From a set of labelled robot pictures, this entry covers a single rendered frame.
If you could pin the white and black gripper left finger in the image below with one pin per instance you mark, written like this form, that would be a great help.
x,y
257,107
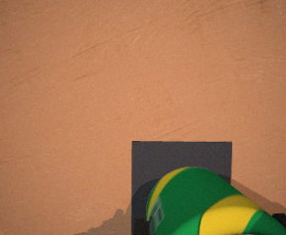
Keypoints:
x,y
141,227

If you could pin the dark grey square slate coaster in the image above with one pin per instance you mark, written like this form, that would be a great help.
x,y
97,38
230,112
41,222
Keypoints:
x,y
152,160

